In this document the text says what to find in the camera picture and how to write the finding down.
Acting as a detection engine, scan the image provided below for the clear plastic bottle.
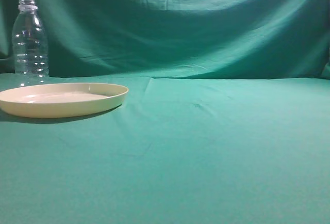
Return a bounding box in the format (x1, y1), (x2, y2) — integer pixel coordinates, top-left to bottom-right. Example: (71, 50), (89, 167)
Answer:
(12, 0), (49, 87)

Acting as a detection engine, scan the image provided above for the cream round plate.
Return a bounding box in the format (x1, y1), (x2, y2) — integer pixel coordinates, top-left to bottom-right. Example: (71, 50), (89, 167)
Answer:
(1, 83), (129, 118)

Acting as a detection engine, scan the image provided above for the green cloth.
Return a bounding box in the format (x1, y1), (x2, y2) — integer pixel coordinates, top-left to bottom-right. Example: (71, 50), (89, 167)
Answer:
(1, 0), (329, 223)

